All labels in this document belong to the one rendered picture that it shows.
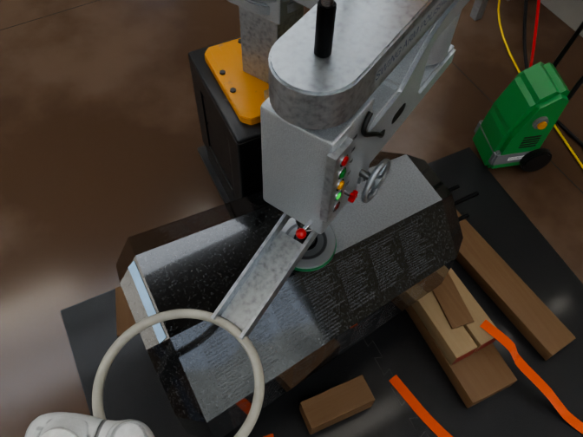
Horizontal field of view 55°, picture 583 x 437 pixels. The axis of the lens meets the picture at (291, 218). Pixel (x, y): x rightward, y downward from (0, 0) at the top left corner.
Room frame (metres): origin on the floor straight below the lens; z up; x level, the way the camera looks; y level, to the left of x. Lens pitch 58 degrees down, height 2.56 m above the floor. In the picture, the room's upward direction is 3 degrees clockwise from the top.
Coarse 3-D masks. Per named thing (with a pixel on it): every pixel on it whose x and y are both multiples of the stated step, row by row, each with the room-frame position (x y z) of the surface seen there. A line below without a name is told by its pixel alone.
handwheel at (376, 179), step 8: (384, 160) 1.02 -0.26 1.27; (376, 168) 0.99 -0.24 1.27; (384, 168) 1.03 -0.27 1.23; (360, 176) 1.02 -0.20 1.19; (368, 176) 1.01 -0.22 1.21; (376, 176) 0.97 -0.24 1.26; (384, 176) 1.04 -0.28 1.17; (368, 184) 0.95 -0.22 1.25; (376, 184) 0.98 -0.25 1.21; (368, 192) 0.94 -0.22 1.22; (376, 192) 1.00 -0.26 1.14; (368, 200) 0.96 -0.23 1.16
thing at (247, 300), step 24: (288, 216) 0.98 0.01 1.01; (288, 240) 0.91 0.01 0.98; (312, 240) 0.90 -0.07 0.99; (264, 264) 0.83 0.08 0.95; (288, 264) 0.81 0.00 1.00; (240, 288) 0.76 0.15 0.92; (264, 288) 0.76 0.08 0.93; (216, 312) 0.67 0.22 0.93; (240, 312) 0.68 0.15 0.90; (264, 312) 0.68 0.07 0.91; (240, 336) 0.59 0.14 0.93
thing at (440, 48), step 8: (456, 16) 1.47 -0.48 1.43; (456, 24) 1.50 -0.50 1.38; (448, 32) 1.46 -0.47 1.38; (440, 40) 1.45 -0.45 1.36; (448, 40) 1.47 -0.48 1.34; (432, 48) 1.44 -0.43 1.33; (440, 48) 1.45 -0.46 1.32; (448, 48) 1.49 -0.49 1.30; (432, 56) 1.45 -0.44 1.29; (440, 56) 1.46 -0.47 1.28; (432, 64) 1.45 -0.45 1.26
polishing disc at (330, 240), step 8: (288, 224) 1.05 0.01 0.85; (296, 224) 1.05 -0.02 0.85; (288, 232) 1.01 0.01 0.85; (328, 232) 1.02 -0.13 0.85; (320, 240) 0.99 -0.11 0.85; (328, 240) 0.99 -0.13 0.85; (320, 248) 0.96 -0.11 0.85; (328, 248) 0.96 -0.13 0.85; (304, 256) 0.92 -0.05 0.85; (312, 256) 0.92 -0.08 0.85; (320, 256) 0.92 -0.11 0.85; (328, 256) 0.93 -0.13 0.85; (304, 264) 0.89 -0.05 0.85; (312, 264) 0.89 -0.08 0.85; (320, 264) 0.89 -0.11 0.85
